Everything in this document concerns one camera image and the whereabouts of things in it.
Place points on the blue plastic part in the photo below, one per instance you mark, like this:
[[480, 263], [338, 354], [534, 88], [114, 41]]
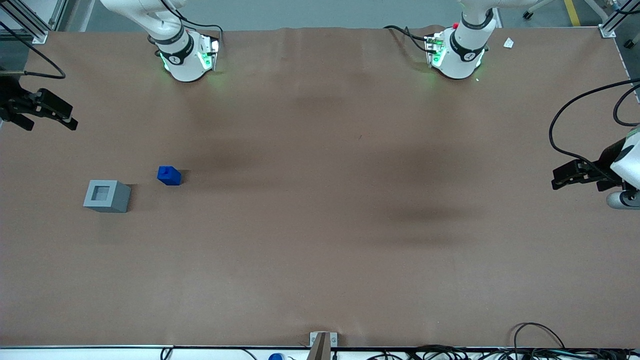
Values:
[[169, 175]]

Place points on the gray square base block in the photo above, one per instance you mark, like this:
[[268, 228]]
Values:
[[107, 197]]

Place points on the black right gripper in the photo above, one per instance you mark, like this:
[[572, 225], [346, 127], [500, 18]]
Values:
[[10, 101]]

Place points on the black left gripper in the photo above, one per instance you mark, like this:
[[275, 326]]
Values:
[[603, 169]]

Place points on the black caster wheel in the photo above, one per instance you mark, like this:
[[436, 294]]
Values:
[[630, 43]]

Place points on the white chair leg with caster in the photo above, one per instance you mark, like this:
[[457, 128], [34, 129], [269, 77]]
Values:
[[537, 7]]

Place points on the small blue round cap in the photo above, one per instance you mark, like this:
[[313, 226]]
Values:
[[276, 357]]

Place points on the small white paper scrap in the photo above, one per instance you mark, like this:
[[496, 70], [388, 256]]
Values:
[[508, 43]]

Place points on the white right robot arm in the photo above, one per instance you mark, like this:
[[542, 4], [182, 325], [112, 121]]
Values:
[[180, 55]]

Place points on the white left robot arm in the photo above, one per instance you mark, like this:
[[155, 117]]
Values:
[[462, 50]]

